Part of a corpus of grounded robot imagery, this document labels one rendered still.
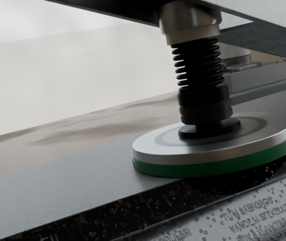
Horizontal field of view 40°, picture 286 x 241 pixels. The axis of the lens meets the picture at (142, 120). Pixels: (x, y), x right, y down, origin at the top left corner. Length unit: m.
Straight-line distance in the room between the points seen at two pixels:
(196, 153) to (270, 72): 1.34
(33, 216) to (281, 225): 0.26
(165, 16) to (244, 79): 1.18
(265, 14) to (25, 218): 0.38
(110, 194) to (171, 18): 0.22
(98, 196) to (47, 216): 0.06
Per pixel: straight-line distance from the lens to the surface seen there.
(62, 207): 0.44
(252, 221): 0.44
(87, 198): 0.44
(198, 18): 0.48
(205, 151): 0.43
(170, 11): 0.49
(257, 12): 0.53
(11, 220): 0.44
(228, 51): 1.73
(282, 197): 0.47
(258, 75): 1.71
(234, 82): 1.62
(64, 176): 0.56
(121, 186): 0.45
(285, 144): 0.47
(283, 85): 1.72
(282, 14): 0.57
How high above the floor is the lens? 1.01
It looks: 9 degrees down
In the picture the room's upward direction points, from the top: 11 degrees counter-clockwise
